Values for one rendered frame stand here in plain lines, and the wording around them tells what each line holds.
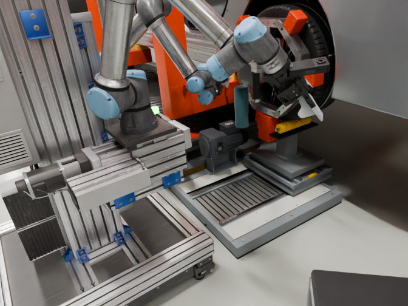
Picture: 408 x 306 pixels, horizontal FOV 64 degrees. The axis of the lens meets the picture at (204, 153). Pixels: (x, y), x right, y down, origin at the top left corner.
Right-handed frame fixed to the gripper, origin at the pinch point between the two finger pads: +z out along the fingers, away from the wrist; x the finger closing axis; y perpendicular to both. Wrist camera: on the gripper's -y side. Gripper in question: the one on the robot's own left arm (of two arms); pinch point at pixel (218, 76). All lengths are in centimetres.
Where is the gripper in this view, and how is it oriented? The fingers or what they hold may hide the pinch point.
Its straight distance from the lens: 194.5
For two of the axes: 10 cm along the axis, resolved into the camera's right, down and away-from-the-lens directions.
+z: 2.3, -4.6, 8.5
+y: 0.8, 8.9, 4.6
